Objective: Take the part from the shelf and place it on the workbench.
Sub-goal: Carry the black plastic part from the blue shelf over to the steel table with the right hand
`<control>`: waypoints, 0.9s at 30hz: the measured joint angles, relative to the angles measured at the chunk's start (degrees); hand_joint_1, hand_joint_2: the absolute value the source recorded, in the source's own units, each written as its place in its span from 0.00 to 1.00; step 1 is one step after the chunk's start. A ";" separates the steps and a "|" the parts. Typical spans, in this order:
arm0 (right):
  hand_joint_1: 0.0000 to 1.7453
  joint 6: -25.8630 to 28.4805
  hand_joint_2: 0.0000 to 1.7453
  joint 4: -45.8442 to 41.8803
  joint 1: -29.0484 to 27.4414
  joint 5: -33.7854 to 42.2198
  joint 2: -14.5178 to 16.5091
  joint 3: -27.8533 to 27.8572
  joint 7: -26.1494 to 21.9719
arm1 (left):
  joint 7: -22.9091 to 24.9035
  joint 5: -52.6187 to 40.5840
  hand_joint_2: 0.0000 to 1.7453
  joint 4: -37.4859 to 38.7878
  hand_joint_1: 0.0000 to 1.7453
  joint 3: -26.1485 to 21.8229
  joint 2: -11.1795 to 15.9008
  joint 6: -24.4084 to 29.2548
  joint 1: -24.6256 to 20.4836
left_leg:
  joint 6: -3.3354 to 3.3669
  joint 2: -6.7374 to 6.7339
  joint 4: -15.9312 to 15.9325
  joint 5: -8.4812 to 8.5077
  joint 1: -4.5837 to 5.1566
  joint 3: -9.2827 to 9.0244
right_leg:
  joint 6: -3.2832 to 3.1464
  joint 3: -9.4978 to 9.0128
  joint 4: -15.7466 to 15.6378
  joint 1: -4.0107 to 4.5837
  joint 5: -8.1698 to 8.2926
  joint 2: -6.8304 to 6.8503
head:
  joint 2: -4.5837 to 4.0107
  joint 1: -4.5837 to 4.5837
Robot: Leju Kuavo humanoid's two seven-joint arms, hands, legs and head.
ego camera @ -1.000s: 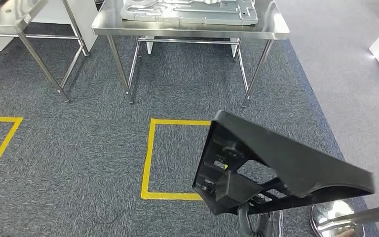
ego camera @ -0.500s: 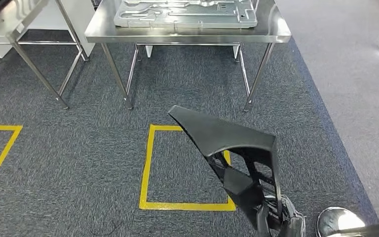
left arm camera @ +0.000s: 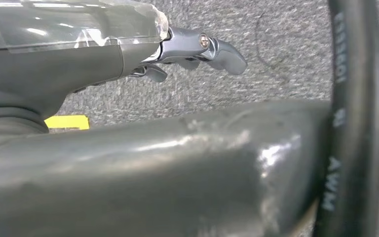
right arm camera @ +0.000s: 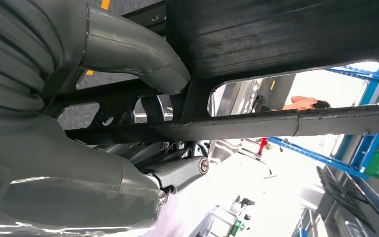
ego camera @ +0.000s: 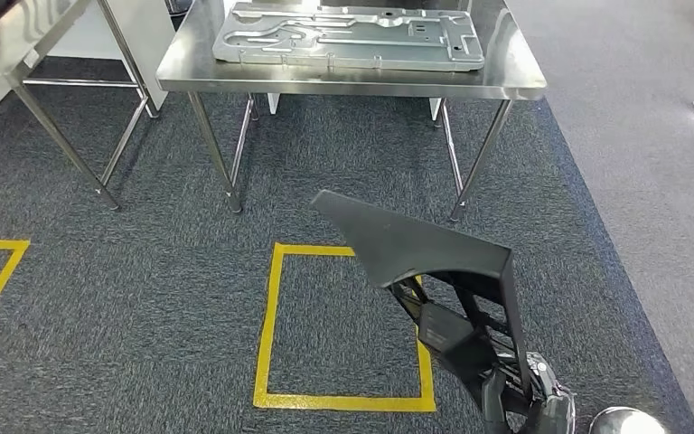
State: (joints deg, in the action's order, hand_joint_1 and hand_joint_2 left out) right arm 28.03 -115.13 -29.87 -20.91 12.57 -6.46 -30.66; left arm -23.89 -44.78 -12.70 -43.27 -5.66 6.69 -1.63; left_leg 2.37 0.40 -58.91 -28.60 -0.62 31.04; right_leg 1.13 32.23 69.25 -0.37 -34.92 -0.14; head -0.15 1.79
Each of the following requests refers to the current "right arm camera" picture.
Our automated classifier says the blue metal shelf rack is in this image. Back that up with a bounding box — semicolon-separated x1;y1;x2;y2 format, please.
267;62;379;231

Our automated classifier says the person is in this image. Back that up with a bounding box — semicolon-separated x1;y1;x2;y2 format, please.
282;95;331;111

